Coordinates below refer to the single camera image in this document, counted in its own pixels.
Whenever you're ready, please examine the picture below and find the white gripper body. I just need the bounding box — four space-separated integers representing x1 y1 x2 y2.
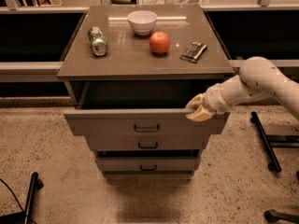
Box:
203 83 232 114

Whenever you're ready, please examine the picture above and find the grey bottom drawer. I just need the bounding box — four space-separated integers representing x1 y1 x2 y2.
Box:
95 157 201 172

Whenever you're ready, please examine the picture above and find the grey middle drawer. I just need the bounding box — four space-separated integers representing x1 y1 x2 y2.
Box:
86 134 208 151

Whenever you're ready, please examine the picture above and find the dark snack packet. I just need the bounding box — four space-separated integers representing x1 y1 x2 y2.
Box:
180 42 207 63

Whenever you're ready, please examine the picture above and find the grey drawer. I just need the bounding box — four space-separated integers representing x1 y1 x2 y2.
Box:
64 108 228 136
95 157 201 172
86 134 208 151

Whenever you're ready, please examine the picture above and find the white bowl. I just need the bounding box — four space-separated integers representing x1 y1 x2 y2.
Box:
127 10 157 35

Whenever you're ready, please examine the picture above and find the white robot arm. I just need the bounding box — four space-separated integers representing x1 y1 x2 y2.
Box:
186 57 299 121

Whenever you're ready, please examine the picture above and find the grey drawer cabinet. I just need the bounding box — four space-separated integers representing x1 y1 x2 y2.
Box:
58 5 234 176

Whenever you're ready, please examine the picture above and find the black chair leg left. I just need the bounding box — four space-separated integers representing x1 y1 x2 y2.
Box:
0 172 44 224

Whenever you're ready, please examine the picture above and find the black caster base lower right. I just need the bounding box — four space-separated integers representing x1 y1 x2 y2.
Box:
263 209 299 224

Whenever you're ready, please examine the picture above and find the grey top drawer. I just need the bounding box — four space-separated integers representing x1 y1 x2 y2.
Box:
64 108 228 136

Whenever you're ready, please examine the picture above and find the black cable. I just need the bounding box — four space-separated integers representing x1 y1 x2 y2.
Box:
0 178 25 215

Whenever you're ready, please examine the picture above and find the black chair leg right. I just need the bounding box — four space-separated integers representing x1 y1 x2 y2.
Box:
250 112 299 173

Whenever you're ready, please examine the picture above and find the red apple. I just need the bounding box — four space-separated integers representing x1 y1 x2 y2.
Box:
149 32 170 55

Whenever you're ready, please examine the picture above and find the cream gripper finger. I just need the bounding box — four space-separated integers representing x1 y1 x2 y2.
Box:
186 105 214 122
186 93 204 110

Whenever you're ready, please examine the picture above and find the green soda can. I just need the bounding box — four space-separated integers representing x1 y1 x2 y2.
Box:
88 27 108 56

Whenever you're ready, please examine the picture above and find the black chair leg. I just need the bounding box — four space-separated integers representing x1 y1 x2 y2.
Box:
250 112 299 173
0 172 44 224

